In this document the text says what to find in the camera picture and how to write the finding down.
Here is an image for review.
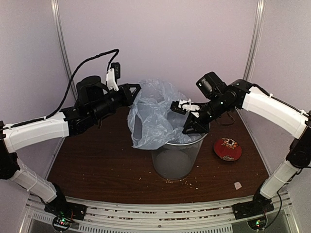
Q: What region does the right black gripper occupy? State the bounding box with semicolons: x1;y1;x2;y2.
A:
182;94;232;134

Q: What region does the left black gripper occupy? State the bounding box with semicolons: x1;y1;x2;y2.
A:
90;83;141;120

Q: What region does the light blue plastic trash bag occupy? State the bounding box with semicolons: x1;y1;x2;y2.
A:
127;79;201;150

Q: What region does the grey mesh trash bin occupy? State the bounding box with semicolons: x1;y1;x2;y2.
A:
151;134;207;181

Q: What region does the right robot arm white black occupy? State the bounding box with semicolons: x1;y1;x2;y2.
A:
177;72;311;215

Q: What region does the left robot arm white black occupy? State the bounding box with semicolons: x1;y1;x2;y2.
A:
0;76;141;216

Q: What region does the red floral overturned bowl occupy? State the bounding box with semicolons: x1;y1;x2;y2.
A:
213;137;242;162

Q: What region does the small pink paper scrap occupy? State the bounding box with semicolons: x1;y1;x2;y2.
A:
234;182;242;190

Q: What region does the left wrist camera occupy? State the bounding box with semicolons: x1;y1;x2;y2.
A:
106;62;121;91

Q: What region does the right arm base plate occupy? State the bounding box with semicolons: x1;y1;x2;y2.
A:
232;200;275;220

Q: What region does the right aluminium frame post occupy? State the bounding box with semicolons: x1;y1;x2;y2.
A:
242;0;266;81

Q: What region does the aluminium frame post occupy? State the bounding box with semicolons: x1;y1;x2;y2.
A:
50;0;78;106
242;0;266;81

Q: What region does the left aluminium frame post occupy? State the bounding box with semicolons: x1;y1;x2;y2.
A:
50;0;78;106

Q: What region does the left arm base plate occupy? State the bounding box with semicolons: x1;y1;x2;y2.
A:
44;202;87;220

